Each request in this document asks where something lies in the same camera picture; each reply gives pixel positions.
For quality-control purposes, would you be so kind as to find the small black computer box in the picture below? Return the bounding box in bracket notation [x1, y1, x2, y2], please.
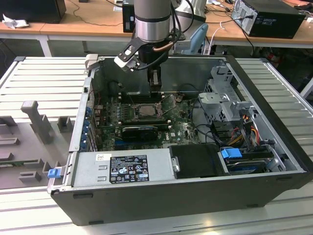
[122, 0, 136, 34]

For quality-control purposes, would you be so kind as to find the large black box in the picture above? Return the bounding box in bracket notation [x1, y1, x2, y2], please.
[0, 0, 67, 24]

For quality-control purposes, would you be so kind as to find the wooden desk with computer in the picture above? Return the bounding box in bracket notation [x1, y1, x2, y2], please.
[204, 0, 313, 50]

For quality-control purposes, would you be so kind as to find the black open PC case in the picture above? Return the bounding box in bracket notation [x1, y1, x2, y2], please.
[46, 54, 313, 226]

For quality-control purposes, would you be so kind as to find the black graphics card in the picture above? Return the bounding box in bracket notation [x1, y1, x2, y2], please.
[121, 125, 158, 141]

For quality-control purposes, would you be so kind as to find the square silver CPU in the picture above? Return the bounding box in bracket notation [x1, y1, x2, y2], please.
[136, 105, 157, 117]

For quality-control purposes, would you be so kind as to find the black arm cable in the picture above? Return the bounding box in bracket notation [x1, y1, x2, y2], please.
[168, 0, 194, 47]

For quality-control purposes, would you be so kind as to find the blue disk carrier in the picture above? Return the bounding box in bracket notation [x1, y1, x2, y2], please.
[220, 148, 242, 164]

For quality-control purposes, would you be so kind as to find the CPU socket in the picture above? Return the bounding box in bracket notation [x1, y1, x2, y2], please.
[132, 102, 163, 118]

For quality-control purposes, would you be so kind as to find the black plastic air shroud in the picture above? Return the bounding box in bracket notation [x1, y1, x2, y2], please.
[168, 144, 229, 179]

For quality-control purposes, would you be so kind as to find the grey power supply with label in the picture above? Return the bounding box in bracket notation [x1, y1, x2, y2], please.
[72, 148, 177, 188]

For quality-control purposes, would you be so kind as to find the grey parts rack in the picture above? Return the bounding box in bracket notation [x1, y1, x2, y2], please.
[0, 100, 77, 190]

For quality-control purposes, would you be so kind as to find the black desktop computer tower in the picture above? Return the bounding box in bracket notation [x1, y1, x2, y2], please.
[231, 0, 308, 40]

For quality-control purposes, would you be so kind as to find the green motherboard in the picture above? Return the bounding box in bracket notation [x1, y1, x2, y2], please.
[94, 94, 204, 151]

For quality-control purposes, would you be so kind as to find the white cable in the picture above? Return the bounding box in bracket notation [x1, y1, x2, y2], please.
[208, 21, 227, 55]

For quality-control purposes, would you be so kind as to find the crumpled white paper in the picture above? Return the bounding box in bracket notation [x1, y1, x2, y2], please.
[2, 13, 30, 30]

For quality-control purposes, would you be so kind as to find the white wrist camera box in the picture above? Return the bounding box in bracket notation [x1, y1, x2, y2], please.
[113, 45, 139, 72]

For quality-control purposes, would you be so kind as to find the pale blue teach pendant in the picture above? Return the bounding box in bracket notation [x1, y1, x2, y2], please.
[187, 23, 209, 55]

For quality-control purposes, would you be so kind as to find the long wooden desk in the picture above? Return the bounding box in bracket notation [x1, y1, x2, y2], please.
[0, 0, 137, 58]

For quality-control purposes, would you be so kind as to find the coloured power wire bundle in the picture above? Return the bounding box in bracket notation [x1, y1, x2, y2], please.
[229, 117, 260, 147]

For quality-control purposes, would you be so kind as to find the metal socket cover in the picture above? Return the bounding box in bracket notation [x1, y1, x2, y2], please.
[157, 94, 177, 116]

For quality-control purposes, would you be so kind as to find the grey metal drive cage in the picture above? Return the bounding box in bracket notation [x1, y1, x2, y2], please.
[197, 65, 258, 123]

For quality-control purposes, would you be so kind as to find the black RAM stick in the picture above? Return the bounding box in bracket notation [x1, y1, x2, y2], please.
[121, 92, 163, 103]
[119, 117, 170, 125]

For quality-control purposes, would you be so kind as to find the green circuit board strip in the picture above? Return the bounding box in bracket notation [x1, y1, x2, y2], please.
[0, 160, 25, 167]

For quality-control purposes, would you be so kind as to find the grey case release handle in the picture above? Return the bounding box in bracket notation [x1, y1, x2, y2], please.
[85, 54, 100, 73]

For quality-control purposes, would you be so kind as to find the hard disk drive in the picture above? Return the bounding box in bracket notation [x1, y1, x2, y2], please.
[226, 158, 268, 176]

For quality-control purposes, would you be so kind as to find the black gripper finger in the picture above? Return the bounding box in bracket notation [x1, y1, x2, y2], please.
[147, 67, 163, 97]

